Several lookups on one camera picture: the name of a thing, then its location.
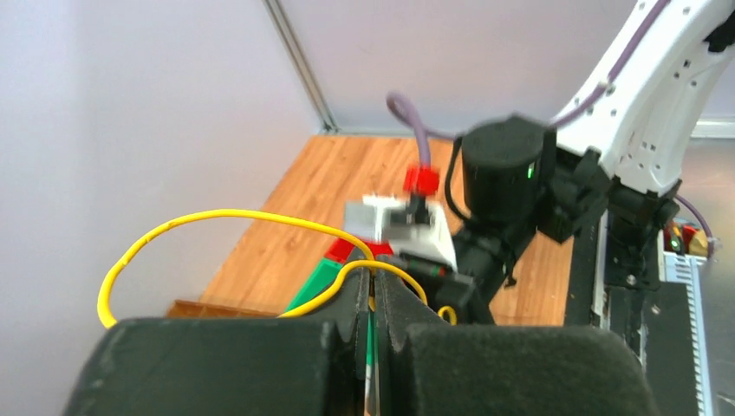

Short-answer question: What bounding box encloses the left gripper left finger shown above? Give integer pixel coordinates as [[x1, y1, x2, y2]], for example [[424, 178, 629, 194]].
[[64, 269, 369, 415]]

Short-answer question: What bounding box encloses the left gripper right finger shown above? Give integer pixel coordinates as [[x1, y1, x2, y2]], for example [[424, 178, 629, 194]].
[[374, 273, 659, 415]]

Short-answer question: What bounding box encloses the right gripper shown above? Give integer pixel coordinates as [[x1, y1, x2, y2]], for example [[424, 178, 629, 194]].
[[396, 224, 537, 325]]

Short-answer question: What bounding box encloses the yellow cable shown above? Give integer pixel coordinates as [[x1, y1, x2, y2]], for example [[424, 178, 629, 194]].
[[96, 209, 459, 329]]

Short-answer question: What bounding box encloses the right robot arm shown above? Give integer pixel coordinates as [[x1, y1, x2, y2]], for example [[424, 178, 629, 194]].
[[370, 1, 734, 324]]

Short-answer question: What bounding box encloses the green plastic bin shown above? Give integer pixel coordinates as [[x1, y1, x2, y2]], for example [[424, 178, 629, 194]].
[[285, 258, 343, 312]]

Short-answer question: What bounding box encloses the red plastic bin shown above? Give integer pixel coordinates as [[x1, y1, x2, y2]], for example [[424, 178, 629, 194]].
[[324, 238, 394, 264]]

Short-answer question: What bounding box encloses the wooden compartment tray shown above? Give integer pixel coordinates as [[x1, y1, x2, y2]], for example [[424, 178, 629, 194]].
[[166, 300, 277, 319]]

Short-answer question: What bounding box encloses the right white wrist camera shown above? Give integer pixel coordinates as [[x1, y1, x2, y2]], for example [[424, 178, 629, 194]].
[[342, 195, 458, 270]]

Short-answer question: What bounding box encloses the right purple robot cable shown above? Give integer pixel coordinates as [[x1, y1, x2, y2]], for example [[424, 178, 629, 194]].
[[386, 0, 716, 259]]

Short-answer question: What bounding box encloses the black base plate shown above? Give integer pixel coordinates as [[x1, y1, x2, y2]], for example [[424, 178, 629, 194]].
[[563, 216, 697, 415]]

